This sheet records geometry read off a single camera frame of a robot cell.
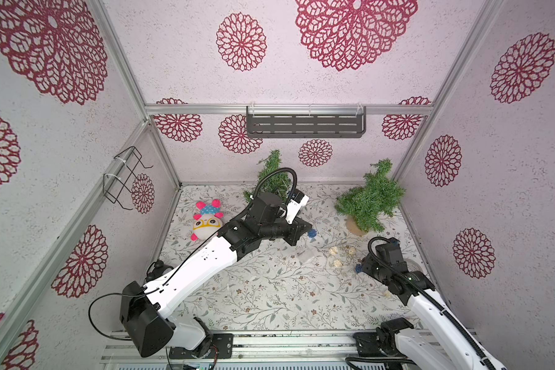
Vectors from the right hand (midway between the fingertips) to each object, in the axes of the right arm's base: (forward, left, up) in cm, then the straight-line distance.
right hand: (364, 259), depth 83 cm
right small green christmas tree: (+15, -1, +12) cm, 19 cm away
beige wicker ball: (+3, +7, -9) cm, 12 cm away
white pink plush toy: (+17, +61, -1) cm, 63 cm away
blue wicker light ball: (+2, +20, +14) cm, 25 cm away
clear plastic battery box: (-2, +21, +6) cm, 22 cm away
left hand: (0, +21, +19) cm, 29 cm away
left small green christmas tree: (+22, +30, +16) cm, 41 cm away
